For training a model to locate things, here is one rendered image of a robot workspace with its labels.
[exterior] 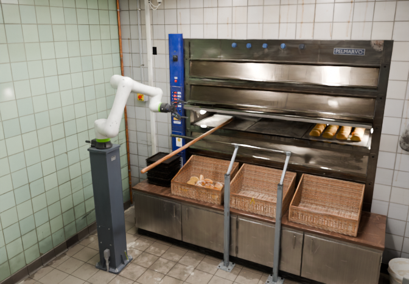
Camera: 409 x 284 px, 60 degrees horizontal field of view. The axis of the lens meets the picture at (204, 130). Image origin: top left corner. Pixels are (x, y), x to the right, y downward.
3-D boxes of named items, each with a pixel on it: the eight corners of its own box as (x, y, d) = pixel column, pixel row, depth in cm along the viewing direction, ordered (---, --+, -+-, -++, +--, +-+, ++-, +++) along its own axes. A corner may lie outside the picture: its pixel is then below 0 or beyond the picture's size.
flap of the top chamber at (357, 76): (189, 77, 375) (192, 59, 376) (376, 89, 296) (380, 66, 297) (187, 76, 372) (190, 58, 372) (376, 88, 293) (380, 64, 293)
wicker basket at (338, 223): (300, 198, 351) (302, 173, 344) (362, 211, 326) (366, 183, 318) (287, 221, 310) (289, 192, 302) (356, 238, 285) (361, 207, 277)
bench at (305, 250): (162, 213, 442) (160, 169, 426) (378, 270, 335) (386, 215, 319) (134, 235, 394) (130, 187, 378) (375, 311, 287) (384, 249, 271)
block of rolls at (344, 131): (319, 121, 400) (320, 117, 399) (366, 127, 379) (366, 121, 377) (308, 136, 348) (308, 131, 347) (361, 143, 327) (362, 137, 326)
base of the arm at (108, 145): (81, 146, 316) (80, 140, 314) (92, 142, 329) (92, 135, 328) (105, 150, 306) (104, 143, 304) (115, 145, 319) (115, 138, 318)
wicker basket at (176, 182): (192, 177, 404) (192, 154, 397) (239, 186, 380) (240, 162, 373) (170, 194, 362) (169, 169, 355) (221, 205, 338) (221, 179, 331)
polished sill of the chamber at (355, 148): (193, 127, 397) (193, 123, 396) (369, 151, 318) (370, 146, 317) (190, 128, 392) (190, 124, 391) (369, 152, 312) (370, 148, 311)
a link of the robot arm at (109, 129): (104, 137, 289) (125, 75, 289) (96, 133, 301) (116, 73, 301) (118, 141, 298) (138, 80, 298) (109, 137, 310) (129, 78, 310)
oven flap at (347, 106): (190, 101, 383) (192, 83, 384) (373, 119, 304) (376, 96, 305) (188, 101, 379) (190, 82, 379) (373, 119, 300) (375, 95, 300)
